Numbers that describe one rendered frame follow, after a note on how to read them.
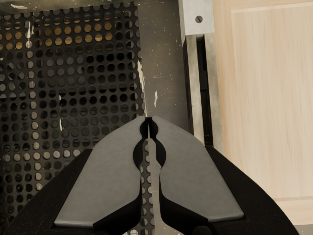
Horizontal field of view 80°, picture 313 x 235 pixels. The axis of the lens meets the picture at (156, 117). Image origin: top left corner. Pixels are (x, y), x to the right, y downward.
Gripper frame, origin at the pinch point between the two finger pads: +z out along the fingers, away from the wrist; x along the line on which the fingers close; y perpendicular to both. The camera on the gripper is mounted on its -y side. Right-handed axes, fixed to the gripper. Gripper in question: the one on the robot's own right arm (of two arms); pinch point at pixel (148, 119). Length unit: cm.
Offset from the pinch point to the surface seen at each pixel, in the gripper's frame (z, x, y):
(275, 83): 29.5, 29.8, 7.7
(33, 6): 44, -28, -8
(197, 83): 25.8, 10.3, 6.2
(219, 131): 20.6, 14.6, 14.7
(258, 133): 24.2, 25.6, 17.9
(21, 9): 44, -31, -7
